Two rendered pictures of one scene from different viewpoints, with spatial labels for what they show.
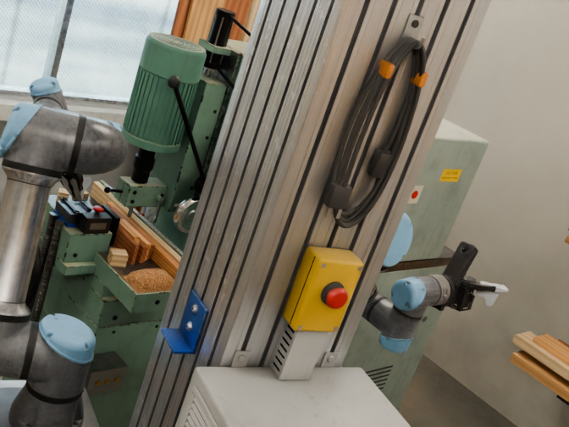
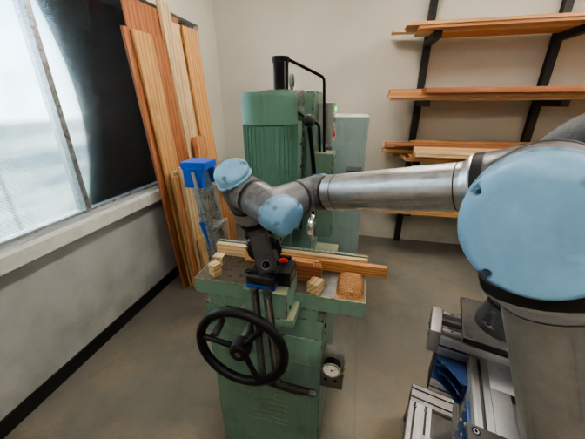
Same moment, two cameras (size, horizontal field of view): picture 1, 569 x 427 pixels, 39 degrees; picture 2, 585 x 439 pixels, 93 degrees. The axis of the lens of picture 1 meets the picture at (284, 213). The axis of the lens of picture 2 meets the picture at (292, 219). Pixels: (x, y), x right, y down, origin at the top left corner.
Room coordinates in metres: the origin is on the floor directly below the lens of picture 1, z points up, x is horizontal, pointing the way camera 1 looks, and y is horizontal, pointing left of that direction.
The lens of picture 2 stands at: (1.37, 0.83, 1.47)
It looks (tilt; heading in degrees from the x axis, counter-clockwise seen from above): 23 degrees down; 331
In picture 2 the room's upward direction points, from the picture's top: straight up
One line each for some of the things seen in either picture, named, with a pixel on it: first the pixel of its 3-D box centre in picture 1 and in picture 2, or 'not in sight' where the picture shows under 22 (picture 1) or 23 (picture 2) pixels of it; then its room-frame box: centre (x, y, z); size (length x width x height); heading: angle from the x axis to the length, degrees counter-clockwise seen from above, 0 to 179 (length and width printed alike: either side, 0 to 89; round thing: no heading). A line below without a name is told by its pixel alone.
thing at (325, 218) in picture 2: not in sight; (322, 219); (2.26, 0.20, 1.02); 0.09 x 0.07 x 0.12; 48
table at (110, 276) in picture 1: (99, 248); (279, 287); (2.12, 0.48, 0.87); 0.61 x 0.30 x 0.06; 48
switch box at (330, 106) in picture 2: not in sight; (326, 123); (2.37, 0.13, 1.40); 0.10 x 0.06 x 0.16; 138
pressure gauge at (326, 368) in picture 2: not in sight; (332, 368); (1.90, 0.39, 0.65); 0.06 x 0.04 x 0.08; 48
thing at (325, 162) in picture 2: not in sight; (324, 170); (2.29, 0.19, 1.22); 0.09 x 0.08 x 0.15; 138
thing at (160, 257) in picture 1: (151, 248); (312, 262); (2.13, 0.34, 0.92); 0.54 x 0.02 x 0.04; 48
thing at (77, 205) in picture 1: (82, 214); (272, 272); (2.05, 0.54, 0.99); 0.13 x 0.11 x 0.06; 48
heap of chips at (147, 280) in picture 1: (152, 276); (351, 281); (1.97, 0.28, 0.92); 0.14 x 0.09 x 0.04; 138
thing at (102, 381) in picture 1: (100, 373); (332, 366); (1.95, 0.35, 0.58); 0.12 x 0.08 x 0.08; 138
